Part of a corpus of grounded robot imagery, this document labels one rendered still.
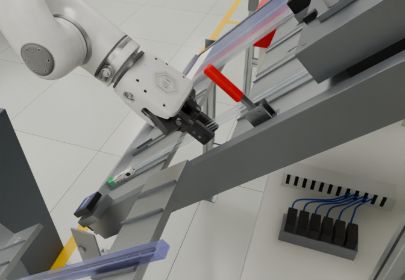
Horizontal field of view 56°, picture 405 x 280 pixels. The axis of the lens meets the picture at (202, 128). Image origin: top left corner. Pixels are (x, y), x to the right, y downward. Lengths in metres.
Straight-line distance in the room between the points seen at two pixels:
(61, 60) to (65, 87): 2.02
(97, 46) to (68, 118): 1.71
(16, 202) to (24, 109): 1.18
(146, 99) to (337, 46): 0.28
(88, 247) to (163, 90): 0.35
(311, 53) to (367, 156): 0.71
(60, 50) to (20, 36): 0.05
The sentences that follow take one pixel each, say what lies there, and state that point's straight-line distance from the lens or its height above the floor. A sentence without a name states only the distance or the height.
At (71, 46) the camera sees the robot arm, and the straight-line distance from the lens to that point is 0.54.
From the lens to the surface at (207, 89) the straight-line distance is 0.87.
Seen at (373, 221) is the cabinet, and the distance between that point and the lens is 0.98.
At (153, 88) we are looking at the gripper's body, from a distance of 0.58.
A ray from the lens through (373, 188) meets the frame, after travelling 0.98.
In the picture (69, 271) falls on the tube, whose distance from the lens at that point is 0.46.
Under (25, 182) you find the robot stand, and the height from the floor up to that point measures 0.44.
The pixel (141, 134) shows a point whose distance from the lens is 0.95.
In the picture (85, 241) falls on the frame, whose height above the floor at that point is 0.73.
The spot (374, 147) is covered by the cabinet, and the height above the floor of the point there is 0.62.
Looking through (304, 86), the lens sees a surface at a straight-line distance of 0.52.
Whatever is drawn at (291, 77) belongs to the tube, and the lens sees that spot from 0.53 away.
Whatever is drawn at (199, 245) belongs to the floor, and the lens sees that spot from 1.59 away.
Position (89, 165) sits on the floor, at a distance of 1.95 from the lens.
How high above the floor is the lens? 1.35
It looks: 40 degrees down
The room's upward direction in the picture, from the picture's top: straight up
